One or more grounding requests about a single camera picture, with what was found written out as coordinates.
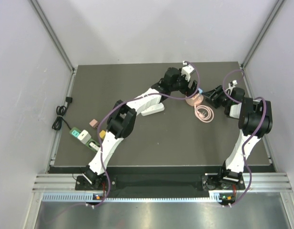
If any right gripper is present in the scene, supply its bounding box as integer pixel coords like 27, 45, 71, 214
202, 85, 232, 109

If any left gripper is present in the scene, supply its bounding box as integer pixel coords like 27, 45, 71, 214
170, 68, 199, 98

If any pink round socket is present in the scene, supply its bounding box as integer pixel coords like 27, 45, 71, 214
185, 94, 203, 107

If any white triangular power strip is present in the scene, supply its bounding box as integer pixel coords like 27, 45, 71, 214
141, 103, 164, 116

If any yellow plug adapter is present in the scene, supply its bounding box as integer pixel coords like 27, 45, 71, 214
99, 130, 106, 139

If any pink plug adapter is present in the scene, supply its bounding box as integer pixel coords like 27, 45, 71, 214
89, 119, 99, 129

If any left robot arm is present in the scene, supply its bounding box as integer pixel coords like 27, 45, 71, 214
82, 61, 200, 189

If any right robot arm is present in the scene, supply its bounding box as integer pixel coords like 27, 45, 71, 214
202, 85, 273, 190

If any white cylindrical plug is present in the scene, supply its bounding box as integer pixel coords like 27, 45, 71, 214
89, 141, 99, 152

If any white plug adapter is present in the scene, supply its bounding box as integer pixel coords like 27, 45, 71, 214
77, 130, 91, 144

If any green power strip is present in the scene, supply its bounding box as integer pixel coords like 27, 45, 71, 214
69, 127, 100, 153

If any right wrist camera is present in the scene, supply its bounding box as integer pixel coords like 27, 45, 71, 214
226, 80, 238, 94

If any pink coiled cable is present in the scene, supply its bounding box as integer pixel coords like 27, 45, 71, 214
193, 104, 214, 124

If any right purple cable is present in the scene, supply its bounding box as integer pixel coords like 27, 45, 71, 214
222, 69, 267, 209

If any purple cable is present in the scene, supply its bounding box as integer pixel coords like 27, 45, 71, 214
41, 61, 201, 224
222, 69, 267, 209

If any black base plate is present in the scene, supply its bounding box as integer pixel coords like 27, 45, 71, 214
75, 166, 245, 198

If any black power cable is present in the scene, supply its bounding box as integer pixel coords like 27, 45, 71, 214
52, 96, 73, 131

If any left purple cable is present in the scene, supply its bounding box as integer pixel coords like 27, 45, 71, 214
41, 61, 201, 224

